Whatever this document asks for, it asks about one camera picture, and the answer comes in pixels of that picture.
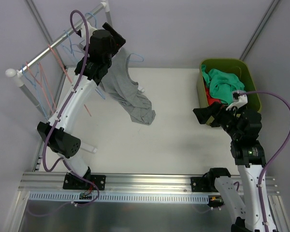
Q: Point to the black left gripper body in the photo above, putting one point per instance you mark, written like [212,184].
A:
[117,35]

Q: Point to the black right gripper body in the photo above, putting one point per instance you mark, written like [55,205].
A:
[217,113]

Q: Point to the red tank top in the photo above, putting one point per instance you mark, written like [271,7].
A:
[209,98]

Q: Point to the green tank top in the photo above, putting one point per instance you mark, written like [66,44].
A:
[221,85]

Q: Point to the grey tank top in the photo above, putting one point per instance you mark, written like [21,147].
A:
[119,85]

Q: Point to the light blue wire hanger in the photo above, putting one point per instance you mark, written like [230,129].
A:
[40,96]

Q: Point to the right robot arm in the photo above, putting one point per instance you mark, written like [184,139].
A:
[250,213]

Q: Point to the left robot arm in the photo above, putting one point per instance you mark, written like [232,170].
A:
[56,133]

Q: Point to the silver clothes rack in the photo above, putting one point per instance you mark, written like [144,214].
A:
[16,75]

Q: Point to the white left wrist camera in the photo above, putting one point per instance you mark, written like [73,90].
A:
[84,31]

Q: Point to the aluminium rail with cable duct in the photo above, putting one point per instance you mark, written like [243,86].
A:
[117,188]

